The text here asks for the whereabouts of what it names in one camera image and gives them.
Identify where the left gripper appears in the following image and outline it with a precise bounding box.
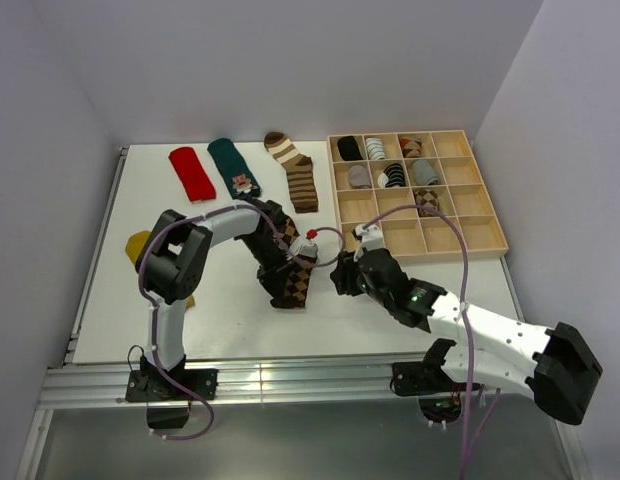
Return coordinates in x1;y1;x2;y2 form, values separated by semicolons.
240;233;298;304

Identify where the dark brown argyle sock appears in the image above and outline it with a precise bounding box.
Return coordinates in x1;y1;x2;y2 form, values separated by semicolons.
270;218;317;309

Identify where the light brown argyle sock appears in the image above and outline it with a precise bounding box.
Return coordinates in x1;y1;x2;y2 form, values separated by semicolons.
413;188;440;218

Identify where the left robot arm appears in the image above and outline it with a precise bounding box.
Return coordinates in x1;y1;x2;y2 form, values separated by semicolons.
135;198;310;400

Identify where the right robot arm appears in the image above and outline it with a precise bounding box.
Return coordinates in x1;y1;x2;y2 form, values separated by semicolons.
330;248;603;425

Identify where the green bear sock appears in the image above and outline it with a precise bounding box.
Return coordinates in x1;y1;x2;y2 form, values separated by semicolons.
207;138;261;200

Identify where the rolled beige sock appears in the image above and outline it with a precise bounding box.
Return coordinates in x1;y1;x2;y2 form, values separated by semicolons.
347;164;372;189

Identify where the wooden compartment tray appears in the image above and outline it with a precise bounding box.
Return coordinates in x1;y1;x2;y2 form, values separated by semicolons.
328;130;509;262

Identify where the rolled black white sock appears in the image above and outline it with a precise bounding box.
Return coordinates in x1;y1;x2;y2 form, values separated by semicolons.
377;162;407;188

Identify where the brown striped sock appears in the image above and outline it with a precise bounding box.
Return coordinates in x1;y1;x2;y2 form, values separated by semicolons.
263;131;319;214

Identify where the rolled grey sock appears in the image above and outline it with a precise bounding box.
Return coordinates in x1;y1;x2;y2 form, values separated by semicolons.
412;159;439;186

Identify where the red sock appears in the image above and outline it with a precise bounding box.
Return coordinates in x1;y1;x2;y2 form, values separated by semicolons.
168;146;216;203

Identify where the rolled white striped sock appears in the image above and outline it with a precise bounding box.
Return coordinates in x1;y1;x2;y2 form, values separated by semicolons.
365;137;386;161

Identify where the rolled orange argyle sock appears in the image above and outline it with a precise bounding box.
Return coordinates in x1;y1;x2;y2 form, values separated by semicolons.
399;136;423;158

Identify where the yellow bear sock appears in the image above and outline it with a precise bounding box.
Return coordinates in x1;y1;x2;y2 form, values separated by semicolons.
125;230;198;311

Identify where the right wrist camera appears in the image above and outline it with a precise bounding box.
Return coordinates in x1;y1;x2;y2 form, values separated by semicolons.
353;224;384;261

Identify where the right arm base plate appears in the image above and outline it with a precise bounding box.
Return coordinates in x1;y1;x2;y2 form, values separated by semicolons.
389;362;441;397

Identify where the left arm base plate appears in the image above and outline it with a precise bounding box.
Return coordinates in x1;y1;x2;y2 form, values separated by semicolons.
125;369;218;403

